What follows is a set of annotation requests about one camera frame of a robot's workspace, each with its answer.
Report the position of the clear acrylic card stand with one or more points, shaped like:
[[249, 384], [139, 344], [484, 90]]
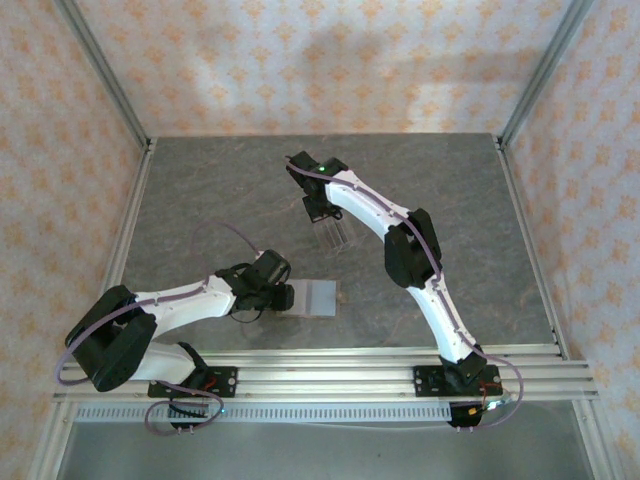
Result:
[[340, 237]]

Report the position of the grey card holder wallet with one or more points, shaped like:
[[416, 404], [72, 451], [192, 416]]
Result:
[[320, 300]]

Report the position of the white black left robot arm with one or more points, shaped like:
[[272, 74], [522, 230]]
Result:
[[190, 305]]

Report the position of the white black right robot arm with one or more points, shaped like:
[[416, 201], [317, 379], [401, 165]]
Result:
[[360, 200]]

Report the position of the black electronics module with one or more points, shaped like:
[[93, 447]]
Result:
[[187, 412], [462, 415]]

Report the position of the grey metal sheet panel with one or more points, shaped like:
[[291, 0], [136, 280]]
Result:
[[325, 452]]

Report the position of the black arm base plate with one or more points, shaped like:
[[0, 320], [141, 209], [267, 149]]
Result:
[[425, 382], [227, 382]]

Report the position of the aluminium table edge rail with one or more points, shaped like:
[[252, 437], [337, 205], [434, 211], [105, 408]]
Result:
[[350, 352]]

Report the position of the aluminium table side rail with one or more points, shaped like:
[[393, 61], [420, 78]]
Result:
[[525, 225], [132, 210]]

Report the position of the aluminium frame post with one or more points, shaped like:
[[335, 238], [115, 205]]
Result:
[[105, 70], [544, 70]]

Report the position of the aluminium frame bar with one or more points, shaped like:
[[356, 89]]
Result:
[[52, 445], [595, 445]]

